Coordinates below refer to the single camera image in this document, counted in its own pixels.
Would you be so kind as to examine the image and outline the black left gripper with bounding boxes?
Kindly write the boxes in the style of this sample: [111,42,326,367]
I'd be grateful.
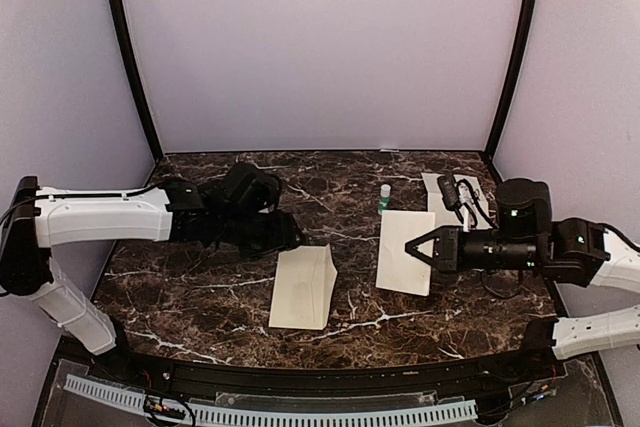
[218,209,307,262]

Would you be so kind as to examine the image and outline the white spare paper sheet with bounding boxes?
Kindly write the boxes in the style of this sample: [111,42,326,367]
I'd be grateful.
[422,173,490,229]

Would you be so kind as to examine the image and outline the white letter sheet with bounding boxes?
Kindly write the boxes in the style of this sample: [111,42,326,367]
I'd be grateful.
[376,210,435,297]

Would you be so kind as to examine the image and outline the beige paper envelope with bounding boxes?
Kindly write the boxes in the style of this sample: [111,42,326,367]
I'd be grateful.
[269,244,337,330]

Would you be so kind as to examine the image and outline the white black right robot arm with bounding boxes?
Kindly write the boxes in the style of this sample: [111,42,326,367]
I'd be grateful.
[405,178,639,381]

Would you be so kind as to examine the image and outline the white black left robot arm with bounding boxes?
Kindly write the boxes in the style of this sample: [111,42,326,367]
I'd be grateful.
[1,163,306,383]

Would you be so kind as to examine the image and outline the green white glue stick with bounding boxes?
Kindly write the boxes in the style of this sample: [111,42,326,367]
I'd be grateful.
[378,184,391,215]

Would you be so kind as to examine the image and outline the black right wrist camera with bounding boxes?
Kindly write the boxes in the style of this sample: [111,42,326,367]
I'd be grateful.
[437,173,479,228]

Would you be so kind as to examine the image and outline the white slotted cable duct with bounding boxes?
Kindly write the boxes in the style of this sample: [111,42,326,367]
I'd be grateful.
[64,374,478,426]

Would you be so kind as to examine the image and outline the black front table rail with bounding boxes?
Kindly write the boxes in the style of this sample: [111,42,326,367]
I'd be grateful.
[79,331,566,406]

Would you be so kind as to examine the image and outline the black right frame post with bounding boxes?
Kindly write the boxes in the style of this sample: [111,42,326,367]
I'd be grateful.
[483,0,536,163]

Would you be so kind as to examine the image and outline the black frame post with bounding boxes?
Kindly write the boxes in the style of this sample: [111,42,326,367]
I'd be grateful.
[108,0,164,163]
[483,0,536,163]

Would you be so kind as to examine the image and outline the black left frame post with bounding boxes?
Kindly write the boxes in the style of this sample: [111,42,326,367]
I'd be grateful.
[108,0,164,163]

